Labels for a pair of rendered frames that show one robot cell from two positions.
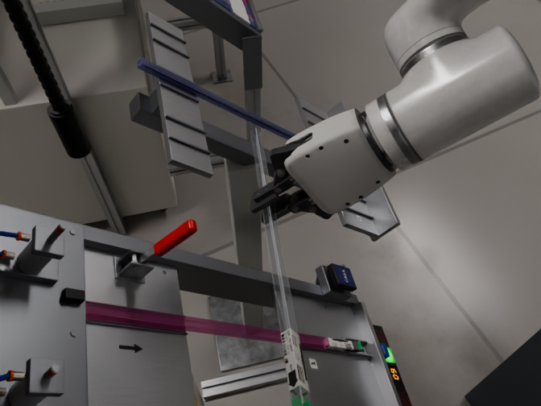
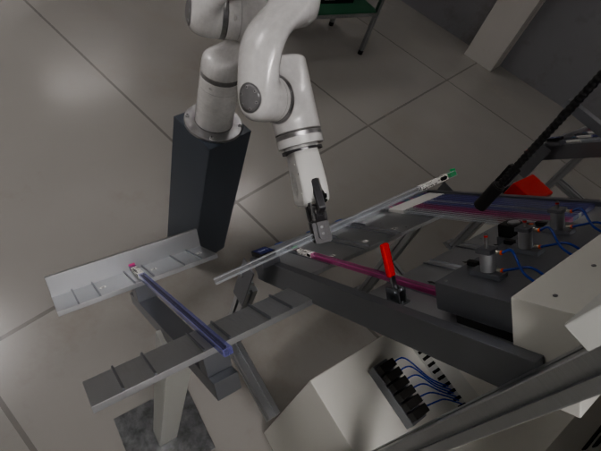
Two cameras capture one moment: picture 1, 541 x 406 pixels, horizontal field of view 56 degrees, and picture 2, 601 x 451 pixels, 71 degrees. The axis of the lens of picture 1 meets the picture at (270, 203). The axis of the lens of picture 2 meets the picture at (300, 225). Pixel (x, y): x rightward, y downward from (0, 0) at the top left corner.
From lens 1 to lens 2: 0.82 m
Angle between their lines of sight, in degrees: 68
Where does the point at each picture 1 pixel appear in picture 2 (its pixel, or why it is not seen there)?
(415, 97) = (309, 110)
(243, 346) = (189, 435)
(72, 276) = (464, 269)
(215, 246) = not seen: outside the picture
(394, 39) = (278, 108)
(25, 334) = (508, 261)
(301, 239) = (55, 412)
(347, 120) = (311, 153)
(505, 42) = (297, 56)
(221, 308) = not seen: outside the picture
